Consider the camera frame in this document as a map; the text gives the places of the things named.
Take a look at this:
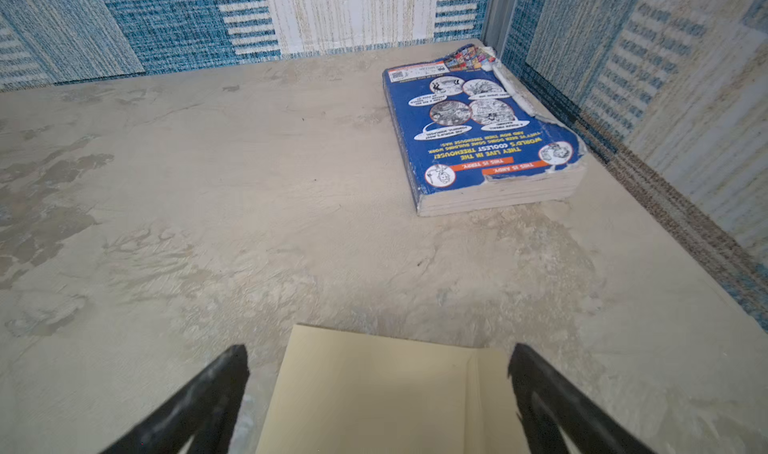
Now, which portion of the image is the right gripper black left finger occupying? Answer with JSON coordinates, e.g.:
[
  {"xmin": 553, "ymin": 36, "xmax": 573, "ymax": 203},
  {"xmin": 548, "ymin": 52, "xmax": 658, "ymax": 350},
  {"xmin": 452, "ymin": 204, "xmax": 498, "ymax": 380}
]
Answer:
[{"xmin": 104, "ymin": 344, "xmax": 250, "ymax": 453}]

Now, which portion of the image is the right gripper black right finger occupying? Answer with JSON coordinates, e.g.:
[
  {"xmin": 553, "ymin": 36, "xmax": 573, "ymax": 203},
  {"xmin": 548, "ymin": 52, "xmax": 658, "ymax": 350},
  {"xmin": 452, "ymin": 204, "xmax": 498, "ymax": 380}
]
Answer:
[{"xmin": 508, "ymin": 343, "xmax": 652, "ymax": 453}]

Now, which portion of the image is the manila paper envelope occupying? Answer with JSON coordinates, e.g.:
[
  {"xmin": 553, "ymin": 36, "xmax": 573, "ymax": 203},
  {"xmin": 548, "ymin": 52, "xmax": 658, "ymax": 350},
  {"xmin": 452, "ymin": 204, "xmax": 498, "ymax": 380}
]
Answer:
[{"xmin": 257, "ymin": 325, "xmax": 529, "ymax": 453}]

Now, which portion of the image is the blue comic paperback book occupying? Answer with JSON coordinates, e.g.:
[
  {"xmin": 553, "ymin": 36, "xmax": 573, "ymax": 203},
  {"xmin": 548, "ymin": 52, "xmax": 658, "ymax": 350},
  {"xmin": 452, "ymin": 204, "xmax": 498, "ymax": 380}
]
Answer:
[{"xmin": 382, "ymin": 44, "xmax": 586, "ymax": 217}]

